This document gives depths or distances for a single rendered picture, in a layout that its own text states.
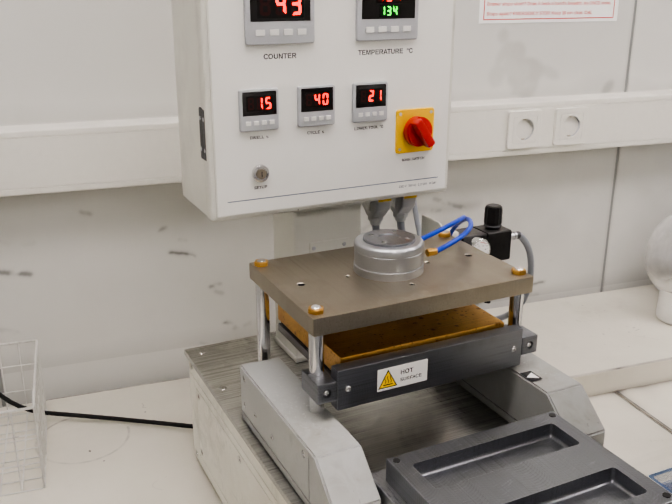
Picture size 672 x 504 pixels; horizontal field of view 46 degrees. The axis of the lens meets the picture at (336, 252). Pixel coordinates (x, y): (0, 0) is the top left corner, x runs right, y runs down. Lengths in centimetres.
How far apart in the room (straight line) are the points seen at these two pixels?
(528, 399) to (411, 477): 23
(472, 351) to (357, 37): 39
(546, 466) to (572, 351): 71
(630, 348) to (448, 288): 72
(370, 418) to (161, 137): 57
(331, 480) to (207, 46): 47
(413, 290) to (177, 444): 55
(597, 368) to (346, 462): 74
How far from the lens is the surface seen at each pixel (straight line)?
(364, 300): 81
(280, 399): 86
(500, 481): 76
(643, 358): 150
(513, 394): 95
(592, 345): 151
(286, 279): 87
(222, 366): 108
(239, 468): 99
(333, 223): 103
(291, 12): 93
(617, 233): 177
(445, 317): 91
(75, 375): 145
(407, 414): 97
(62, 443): 131
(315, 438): 79
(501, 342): 89
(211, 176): 93
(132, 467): 123
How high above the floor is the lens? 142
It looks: 19 degrees down
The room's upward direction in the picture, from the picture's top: straight up
